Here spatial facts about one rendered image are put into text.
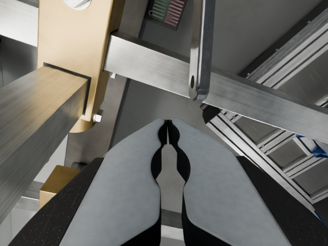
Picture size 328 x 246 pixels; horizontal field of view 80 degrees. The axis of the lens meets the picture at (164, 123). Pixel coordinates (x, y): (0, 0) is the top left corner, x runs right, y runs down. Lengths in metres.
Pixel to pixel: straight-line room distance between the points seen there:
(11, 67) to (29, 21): 0.30
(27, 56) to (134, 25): 0.24
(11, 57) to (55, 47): 0.31
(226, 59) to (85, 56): 0.94
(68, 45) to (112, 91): 0.17
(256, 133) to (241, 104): 0.86
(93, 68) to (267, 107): 0.16
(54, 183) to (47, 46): 0.19
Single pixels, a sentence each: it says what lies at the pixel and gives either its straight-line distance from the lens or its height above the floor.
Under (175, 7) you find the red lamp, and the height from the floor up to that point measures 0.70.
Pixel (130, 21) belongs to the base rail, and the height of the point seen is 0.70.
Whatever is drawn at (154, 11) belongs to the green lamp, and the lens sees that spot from 0.30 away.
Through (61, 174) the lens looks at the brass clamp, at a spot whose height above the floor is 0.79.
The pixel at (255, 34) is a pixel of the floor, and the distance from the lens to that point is 1.10.
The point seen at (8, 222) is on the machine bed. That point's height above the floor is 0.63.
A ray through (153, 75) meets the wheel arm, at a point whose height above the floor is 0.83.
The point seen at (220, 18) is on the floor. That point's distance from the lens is 1.04.
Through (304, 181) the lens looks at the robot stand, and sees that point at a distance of 1.42.
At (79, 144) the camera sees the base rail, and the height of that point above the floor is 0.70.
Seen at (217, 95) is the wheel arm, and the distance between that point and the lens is 0.19.
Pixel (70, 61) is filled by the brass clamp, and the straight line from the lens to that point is 0.18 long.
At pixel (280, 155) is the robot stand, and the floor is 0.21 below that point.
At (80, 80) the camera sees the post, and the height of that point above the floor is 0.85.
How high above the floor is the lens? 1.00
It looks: 60 degrees down
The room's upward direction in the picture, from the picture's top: 179 degrees clockwise
